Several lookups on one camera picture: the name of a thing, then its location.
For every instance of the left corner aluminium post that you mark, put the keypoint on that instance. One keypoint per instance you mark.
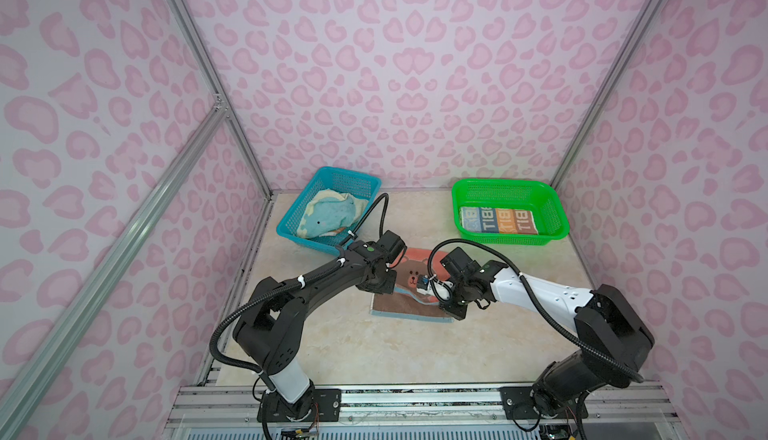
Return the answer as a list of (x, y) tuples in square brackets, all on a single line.
[(182, 13)]

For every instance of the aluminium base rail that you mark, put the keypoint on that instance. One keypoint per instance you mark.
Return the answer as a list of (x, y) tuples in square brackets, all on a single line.
[(419, 411)]

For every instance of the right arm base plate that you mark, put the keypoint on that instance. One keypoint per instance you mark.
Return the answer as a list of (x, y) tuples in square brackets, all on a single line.
[(523, 403)]

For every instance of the pink orange towel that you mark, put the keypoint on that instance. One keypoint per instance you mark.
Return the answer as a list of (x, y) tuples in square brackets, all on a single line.
[(408, 301)]

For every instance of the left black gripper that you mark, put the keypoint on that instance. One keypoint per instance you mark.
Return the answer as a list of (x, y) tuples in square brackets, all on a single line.
[(390, 290)]

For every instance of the left diagonal aluminium strut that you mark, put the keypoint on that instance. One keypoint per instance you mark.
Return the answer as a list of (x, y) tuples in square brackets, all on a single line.
[(38, 374)]

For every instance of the teal plastic basket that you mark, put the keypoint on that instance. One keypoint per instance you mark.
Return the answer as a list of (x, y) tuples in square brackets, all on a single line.
[(361, 185)]

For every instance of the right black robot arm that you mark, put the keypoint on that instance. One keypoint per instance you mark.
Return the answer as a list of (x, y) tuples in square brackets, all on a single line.
[(612, 342)]

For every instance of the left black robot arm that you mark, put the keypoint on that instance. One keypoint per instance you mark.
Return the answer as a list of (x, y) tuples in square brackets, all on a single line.
[(271, 329)]

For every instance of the corner aluminium post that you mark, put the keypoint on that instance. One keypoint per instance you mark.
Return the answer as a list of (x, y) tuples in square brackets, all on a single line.
[(643, 22), (182, 13)]

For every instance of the green plastic basket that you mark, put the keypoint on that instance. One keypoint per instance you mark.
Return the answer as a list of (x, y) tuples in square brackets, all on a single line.
[(538, 197)]

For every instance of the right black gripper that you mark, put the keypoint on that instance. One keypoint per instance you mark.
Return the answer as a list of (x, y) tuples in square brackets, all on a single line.
[(453, 313)]

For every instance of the teal yellow hippo towel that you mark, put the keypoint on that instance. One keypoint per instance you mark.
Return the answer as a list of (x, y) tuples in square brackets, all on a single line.
[(330, 212)]

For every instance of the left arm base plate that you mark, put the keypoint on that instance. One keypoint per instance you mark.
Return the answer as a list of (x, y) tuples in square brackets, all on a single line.
[(321, 404)]

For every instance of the right corner aluminium post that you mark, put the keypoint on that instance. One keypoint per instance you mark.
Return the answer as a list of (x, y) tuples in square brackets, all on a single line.
[(643, 22)]

